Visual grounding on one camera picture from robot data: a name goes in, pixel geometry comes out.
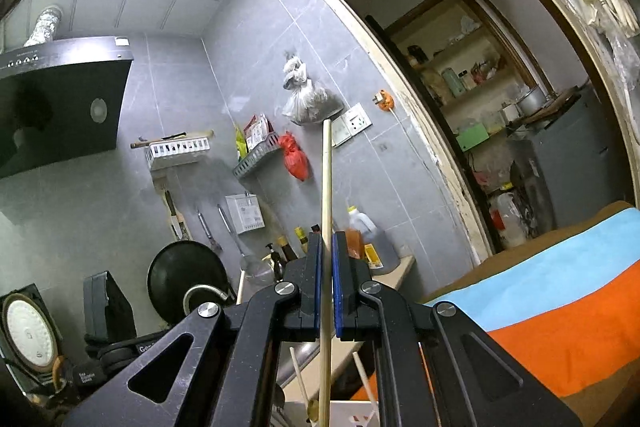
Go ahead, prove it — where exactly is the grey plastic bag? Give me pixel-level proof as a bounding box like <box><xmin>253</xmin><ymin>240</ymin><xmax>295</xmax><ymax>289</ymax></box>
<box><xmin>281</xmin><ymin>52</ymin><xmax>346</xmax><ymax>126</ymax></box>

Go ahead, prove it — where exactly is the grey wall basket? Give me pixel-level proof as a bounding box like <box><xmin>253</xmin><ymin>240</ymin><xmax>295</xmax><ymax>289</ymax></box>
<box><xmin>232</xmin><ymin>113</ymin><xmax>284</xmax><ymax>180</ymax></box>

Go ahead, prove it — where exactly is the red plastic bag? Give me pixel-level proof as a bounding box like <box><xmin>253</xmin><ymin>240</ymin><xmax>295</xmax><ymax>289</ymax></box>
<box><xmin>278</xmin><ymin>132</ymin><xmax>311</xmax><ymax>182</ymax></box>

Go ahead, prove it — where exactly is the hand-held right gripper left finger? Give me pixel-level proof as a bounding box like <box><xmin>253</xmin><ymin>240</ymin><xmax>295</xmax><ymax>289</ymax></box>
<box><xmin>62</xmin><ymin>232</ymin><xmax>323</xmax><ymax>427</ymax></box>

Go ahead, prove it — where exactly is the black range hood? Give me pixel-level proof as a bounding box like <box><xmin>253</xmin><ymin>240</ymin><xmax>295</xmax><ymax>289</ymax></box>
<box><xmin>0</xmin><ymin>36</ymin><xmax>135</xmax><ymax>180</ymax></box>

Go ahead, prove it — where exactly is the wooden rolling pin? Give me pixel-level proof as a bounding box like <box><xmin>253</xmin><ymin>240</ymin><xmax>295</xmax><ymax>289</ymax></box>
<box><xmin>130</xmin><ymin>130</ymin><xmax>215</xmax><ymax>150</ymax></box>

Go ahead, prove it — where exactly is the metal strainer ladle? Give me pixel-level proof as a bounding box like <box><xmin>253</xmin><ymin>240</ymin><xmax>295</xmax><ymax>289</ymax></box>
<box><xmin>217</xmin><ymin>204</ymin><xmax>277</xmax><ymax>289</ymax></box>

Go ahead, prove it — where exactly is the wooden door frame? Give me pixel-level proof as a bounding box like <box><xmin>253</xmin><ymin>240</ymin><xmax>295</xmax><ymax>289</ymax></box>
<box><xmin>299</xmin><ymin>0</ymin><xmax>640</xmax><ymax>269</ymax></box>

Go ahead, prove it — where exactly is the cooking oil jug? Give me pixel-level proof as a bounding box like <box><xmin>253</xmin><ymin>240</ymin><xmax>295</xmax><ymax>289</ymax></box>
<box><xmin>347</xmin><ymin>205</ymin><xmax>401</xmax><ymax>276</ymax></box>

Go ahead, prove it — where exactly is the grey cabinet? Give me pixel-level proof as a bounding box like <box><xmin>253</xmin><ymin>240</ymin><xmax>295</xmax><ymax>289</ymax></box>
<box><xmin>519</xmin><ymin>86</ymin><xmax>627</xmax><ymax>234</ymax></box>

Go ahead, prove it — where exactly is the white wall socket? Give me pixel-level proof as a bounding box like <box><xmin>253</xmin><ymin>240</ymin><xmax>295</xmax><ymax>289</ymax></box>
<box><xmin>331</xmin><ymin>103</ymin><xmax>373</xmax><ymax>148</ymax></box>

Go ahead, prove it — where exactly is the green box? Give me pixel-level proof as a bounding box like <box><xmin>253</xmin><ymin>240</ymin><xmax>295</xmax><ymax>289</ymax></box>
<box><xmin>455</xmin><ymin>127</ymin><xmax>490</xmax><ymax>153</ymax></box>

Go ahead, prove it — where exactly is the white chopstick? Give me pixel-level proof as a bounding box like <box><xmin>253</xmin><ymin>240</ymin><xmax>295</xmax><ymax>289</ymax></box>
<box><xmin>289</xmin><ymin>346</ymin><xmax>312</xmax><ymax>409</ymax></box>
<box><xmin>351</xmin><ymin>350</ymin><xmax>379</xmax><ymax>408</ymax></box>

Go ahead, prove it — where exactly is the white utensil holder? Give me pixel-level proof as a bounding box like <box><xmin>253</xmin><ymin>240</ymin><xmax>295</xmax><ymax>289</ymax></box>
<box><xmin>327</xmin><ymin>399</ymin><xmax>382</xmax><ymax>427</ymax></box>

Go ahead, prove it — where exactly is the white jug red label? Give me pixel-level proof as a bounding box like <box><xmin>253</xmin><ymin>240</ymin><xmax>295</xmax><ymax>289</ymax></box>
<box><xmin>491</xmin><ymin>191</ymin><xmax>532</xmax><ymax>251</ymax></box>

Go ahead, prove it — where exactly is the blue orange brown striped cloth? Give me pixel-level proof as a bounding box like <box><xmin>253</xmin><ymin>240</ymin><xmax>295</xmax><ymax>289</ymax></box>
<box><xmin>350</xmin><ymin>201</ymin><xmax>640</xmax><ymax>427</ymax></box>

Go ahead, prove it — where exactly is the metal spatula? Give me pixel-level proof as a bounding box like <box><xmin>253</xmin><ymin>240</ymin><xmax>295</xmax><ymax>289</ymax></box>
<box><xmin>196</xmin><ymin>209</ymin><xmax>224</xmax><ymax>256</ymax></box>

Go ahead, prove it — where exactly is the orange plug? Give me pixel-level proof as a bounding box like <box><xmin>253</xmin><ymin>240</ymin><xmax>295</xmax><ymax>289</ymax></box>
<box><xmin>371</xmin><ymin>90</ymin><xmax>399</xmax><ymax>113</ymax></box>

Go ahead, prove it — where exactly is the white wall box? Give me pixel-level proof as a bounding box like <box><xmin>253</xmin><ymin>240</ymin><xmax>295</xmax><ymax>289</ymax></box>
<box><xmin>225</xmin><ymin>192</ymin><xmax>266</xmax><ymax>236</ymax></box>

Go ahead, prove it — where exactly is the white round scale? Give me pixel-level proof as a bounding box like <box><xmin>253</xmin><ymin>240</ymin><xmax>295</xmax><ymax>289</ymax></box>
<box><xmin>0</xmin><ymin>283</ymin><xmax>67</xmax><ymax>395</ymax></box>

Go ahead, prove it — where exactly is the hanging kitchen knife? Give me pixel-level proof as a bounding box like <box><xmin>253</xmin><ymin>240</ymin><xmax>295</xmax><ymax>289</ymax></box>
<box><xmin>161</xmin><ymin>188</ymin><xmax>194</xmax><ymax>244</ymax></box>

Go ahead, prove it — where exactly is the metal pot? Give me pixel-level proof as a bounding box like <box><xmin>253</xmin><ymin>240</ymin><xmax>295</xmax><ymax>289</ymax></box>
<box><xmin>514</xmin><ymin>85</ymin><xmax>547</xmax><ymax>116</ymax></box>

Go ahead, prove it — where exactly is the black wok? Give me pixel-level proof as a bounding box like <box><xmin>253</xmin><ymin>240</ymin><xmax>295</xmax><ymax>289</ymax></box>
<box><xmin>146</xmin><ymin>241</ymin><xmax>233</xmax><ymax>325</ymax></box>

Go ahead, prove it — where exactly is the wooden storage shelf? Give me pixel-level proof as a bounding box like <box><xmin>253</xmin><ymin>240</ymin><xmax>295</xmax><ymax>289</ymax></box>
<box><xmin>385</xmin><ymin>0</ymin><xmax>543</xmax><ymax>142</ymax></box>

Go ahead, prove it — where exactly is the foil exhaust duct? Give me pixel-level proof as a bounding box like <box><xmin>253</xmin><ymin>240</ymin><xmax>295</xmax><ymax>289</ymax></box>
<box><xmin>22</xmin><ymin>5</ymin><xmax>64</xmax><ymax>48</ymax></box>

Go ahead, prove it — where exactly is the white wall rack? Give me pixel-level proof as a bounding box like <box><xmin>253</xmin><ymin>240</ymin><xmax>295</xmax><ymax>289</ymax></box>
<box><xmin>145</xmin><ymin>139</ymin><xmax>210</xmax><ymax>171</ymax></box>

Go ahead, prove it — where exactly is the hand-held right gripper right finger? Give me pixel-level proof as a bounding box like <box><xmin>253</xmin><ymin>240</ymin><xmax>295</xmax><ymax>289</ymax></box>
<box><xmin>332</xmin><ymin>231</ymin><xmax>583</xmax><ymax>427</ymax></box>

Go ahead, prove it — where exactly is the wooden chopstick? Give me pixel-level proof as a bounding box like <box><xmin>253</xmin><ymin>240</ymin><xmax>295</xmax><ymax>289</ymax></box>
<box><xmin>320</xmin><ymin>119</ymin><xmax>335</xmax><ymax>427</ymax></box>

